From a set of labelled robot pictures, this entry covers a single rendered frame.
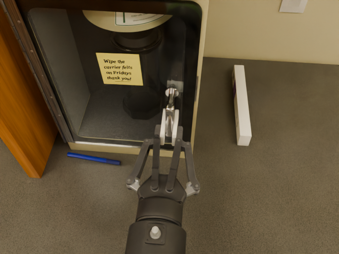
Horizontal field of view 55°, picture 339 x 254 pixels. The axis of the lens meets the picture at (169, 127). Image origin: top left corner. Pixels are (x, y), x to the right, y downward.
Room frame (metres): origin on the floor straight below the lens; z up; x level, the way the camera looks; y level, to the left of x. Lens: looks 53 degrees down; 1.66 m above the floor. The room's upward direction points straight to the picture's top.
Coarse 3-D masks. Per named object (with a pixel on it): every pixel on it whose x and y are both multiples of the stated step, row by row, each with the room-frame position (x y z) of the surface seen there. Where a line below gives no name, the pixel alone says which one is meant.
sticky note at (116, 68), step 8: (104, 56) 0.44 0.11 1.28; (112, 56) 0.44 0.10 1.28; (120, 56) 0.44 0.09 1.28; (128, 56) 0.44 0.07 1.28; (136, 56) 0.43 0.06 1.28; (104, 64) 0.44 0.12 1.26; (112, 64) 0.44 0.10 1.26; (120, 64) 0.44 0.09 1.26; (128, 64) 0.44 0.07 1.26; (136, 64) 0.43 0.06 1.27; (104, 72) 0.44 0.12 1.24; (112, 72) 0.44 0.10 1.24; (120, 72) 0.44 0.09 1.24; (128, 72) 0.44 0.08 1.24; (136, 72) 0.43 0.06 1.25; (104, 80) 0.44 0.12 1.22; (112, 80) 0.44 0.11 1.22; (120, 80) 0.44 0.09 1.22; (128, 80) 0.44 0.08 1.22; (136, 80) 0.43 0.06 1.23
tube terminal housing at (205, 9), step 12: (192, 0) 0.44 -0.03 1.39; (204, 0) 0.44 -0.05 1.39; (204, 12) 0.44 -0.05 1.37; (204, 24) 0.44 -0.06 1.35; (204, 36) 0.44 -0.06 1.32; (192, 132) 0.44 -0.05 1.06; (72, 144) 0.46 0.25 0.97; (84, 144) 0.46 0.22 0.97; (192, 144) 0.44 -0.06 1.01; (168, 156) 0.44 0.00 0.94; (180, 156) 0.44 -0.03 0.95
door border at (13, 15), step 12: (12, 0) 0.45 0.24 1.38; (12, 12) 0.45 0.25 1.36; (12, 24) 0.45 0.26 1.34; (24, 24) 0.45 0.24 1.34; (24, 36) 0.45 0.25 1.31; (24, 48) 0.45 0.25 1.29; (36, 60) 0.45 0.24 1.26; (36, 72) 0.45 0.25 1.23; (48, 84) 0.45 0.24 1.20; (48, 96) 0.45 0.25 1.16; (48, 108) 0.45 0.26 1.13; (60, 120) 0.45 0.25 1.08; (60, 132) 0.45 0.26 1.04
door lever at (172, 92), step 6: (168, 90) 0.43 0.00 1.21; (174, 90) 0.43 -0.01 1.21; (168, 96) 0.41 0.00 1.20; (174, 96) 0.42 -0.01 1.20; (168, 102) 0.40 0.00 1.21; (168, 108) 0.38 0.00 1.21; (174, 108) 0.39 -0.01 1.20; (168, 114) 0.38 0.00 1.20; (168, 120) 0.38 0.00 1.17; (168, 126) 0.38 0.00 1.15; (168, 132) 0.38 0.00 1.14
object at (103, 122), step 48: (48, 0) 0.45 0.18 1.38; (96, 0) 0.44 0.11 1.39; (144, 0) 0.43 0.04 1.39; (48, 48) 0.45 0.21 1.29; (96, 48) 0.44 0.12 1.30; (144, 48) 0.43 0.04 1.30; (192, 48) 0.43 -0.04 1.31; (96, 96) 0.44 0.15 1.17; (144, 96) 0.43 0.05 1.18; (192, 96) 0.42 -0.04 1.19; (96, 144) 0.45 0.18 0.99
